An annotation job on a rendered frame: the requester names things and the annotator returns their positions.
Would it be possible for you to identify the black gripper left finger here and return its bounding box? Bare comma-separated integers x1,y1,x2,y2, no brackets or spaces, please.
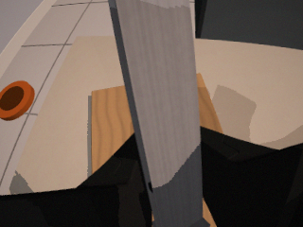
0,133,152,227

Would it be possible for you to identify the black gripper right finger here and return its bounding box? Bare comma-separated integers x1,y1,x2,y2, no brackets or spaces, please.
200,126,303,227

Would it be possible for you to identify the light brown wooden board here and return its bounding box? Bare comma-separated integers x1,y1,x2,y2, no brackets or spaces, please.
91,73,223,227

